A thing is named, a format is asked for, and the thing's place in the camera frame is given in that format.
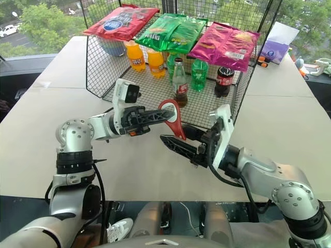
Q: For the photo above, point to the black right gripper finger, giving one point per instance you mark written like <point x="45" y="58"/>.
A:
<point x="195" y="133"/>
<point x="181" y="148"/>

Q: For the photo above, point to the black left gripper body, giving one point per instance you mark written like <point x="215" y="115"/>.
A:
<point x="133" y="121"/>

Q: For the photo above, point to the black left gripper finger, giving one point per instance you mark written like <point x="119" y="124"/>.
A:
<point x="155" y="112"/>
<point x="155" y="120"/>

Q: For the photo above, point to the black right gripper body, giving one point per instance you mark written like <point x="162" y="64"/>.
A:
<point x="207" y="152"/>

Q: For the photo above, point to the red bottle opener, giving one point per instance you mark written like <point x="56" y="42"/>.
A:
<point x="178" y="126"/>

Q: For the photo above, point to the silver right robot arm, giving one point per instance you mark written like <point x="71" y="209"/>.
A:
<point x="294" y="199"/>

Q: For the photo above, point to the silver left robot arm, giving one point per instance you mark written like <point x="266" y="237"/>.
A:
<point x="75" y="134"/>

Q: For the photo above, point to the glass cola bottle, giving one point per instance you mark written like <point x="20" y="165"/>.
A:
<point x="180" y="85"/>

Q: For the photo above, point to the orange soda bottle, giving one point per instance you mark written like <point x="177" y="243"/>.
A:
<point x="156" y="64"/>
<point x="135" y="58"/>

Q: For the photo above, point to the green soda bottle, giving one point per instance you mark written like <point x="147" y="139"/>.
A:
<point x="199" y="76"/>
<point x="170" y="65"/>

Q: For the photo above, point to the plastic cola bottle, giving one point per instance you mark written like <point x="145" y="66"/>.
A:
<point x="224" y="81"/>

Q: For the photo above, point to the blue bowl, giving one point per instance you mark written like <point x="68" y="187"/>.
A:
<point x="111" y="47"/>

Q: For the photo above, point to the green chip bag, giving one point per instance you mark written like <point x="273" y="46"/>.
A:
<point x="173" y="33"/>

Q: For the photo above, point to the magenta chip bag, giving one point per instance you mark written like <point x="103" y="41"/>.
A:
<point x="225" y="46"/>

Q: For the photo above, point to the red chip bag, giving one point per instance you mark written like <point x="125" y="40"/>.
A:
<point x="121" y="23"/>

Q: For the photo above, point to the grey robot chest plate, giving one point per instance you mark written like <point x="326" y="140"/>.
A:
<point x="160" y="242"/>

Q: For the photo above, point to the orange black marker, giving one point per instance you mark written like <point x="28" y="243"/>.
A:
<point x="263" y="59"/>

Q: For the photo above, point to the white sneaker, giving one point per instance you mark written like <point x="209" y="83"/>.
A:
<point x="120" y="230"/>

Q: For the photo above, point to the purple cardboard box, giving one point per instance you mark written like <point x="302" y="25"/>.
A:
<point x="274" y="53"/>

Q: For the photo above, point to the blue orange plush toy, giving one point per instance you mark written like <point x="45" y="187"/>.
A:
<point x="301" y="65"/>

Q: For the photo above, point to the white car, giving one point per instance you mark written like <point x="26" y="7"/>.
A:
<point x="9" y="30"/>

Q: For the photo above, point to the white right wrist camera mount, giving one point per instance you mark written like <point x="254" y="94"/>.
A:
<point x="224" y="139"/>

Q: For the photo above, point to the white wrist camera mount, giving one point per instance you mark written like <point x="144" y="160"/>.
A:
<point x="224" y="139"/>
<point x="119" y="103"/>

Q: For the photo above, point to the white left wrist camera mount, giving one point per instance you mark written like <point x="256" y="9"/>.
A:
<point x="119" y="103"/>

